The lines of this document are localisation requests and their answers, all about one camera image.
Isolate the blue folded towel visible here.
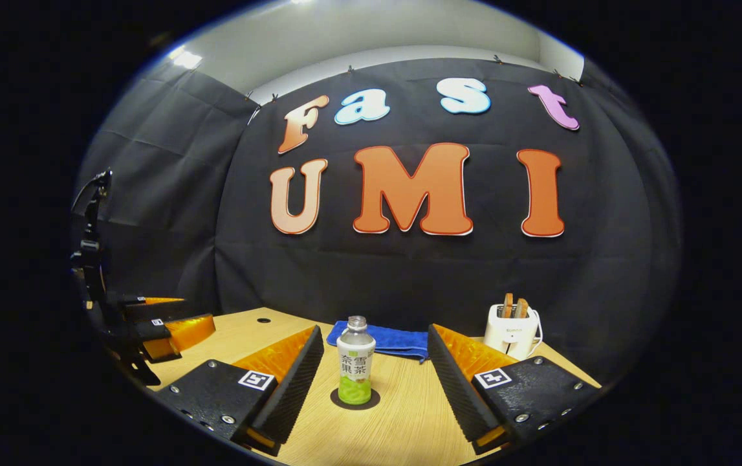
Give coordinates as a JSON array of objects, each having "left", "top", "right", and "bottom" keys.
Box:
[{"left": 326, "top": 320, "right": 430, "bottom": 363}]

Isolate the ceiling light panel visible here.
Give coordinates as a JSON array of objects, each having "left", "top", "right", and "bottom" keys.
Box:
[{"left": 169, "top": 47, "right": 203, "bottom": 71}]

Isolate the dark brown round coaster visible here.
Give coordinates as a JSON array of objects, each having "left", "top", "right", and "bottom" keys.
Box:
[{"left": 330, "top": 387, "right": 381, "bottom": 410}]

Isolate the white toaster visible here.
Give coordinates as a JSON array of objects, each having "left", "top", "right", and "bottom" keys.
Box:
[{"left": 483, "top": 304, "right": 544, "bottom": 361}]

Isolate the clear plastic water bottle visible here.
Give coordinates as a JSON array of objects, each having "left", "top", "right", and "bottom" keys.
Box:
[{"left": 336, "top": 315, "right": 376, "bottom": 406}]

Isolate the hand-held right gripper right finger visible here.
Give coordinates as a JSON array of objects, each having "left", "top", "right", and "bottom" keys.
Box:
[{"left": 428, "top": 324, "right": 603, "bottom": 456}]

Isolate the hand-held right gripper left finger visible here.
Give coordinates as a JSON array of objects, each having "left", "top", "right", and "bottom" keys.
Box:
[{"left": 151, "top": 325, "right": 325, "bottom": 457}]

